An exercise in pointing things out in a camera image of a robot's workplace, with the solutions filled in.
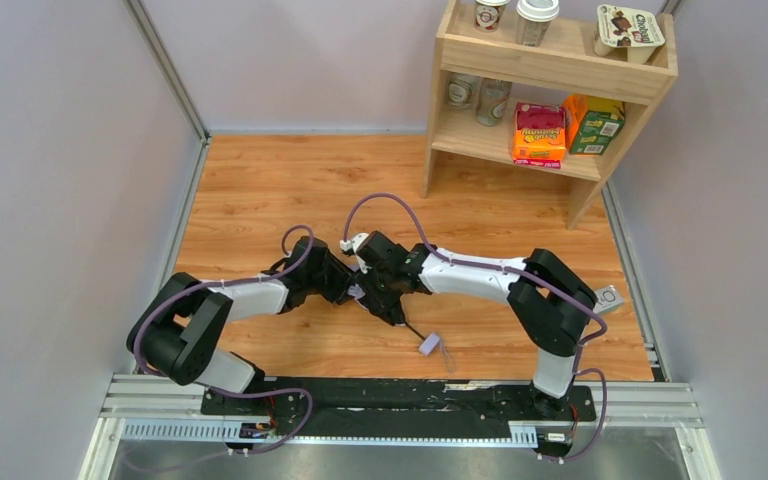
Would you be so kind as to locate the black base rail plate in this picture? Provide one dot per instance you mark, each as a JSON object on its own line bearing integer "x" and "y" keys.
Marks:
{"x": 404, "y": 408}

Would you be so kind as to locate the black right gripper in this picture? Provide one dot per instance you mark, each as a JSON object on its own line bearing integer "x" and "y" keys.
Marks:
{"x": 379, "y": 291}

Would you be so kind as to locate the glass jar right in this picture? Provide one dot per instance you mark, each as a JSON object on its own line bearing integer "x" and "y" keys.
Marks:
{"x": 492, "y": 101}

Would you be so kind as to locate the paper cup red print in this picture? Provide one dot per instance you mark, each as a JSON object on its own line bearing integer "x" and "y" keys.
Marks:
{"x": 487, "y": 14}

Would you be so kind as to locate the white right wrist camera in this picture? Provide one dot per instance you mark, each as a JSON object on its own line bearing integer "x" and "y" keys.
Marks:
{"x": 351, "y": 245}

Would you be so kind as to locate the clear cup white lid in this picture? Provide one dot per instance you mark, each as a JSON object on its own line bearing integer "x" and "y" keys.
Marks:
{"x": 534, "y": 19}

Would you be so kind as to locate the orange pink snack box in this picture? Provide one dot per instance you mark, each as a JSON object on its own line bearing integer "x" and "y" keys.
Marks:
{"x": 539, "y": 136}

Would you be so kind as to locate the wooden shelf unit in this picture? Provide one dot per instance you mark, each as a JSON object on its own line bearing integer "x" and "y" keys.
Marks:
{"x": 565, "y": 62}

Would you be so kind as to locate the white R&O box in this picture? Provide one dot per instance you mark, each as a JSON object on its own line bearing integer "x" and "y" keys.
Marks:
{"x": 608, "y": 299}

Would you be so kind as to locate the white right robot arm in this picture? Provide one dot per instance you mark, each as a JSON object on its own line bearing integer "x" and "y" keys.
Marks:
{"x": 550, "y": 301}

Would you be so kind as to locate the green orange carton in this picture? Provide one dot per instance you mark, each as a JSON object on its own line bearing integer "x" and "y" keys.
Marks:
{"x": 591, "y": 123}

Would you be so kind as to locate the glass jar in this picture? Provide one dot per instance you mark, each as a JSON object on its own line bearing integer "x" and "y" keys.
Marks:
{"x": 461, "y": 90}
{"x": 492, "y": 101}

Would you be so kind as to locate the glass jar left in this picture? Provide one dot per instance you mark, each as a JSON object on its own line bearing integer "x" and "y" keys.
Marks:
{"x": 461, "y": 90}

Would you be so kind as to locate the lavender folding umbrella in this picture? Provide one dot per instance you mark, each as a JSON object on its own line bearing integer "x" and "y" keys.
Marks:
{"x": 434, "y": 344}

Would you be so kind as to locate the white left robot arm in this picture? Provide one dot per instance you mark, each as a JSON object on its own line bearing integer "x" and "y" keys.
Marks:
{"x": 178, "y": 334}

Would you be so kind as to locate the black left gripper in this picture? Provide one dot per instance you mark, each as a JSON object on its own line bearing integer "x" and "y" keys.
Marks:
{"x": 339, "y": 281}

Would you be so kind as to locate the Chobani yogurt pack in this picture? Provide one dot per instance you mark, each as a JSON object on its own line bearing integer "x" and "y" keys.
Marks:
{"x": 637, "y": 32}

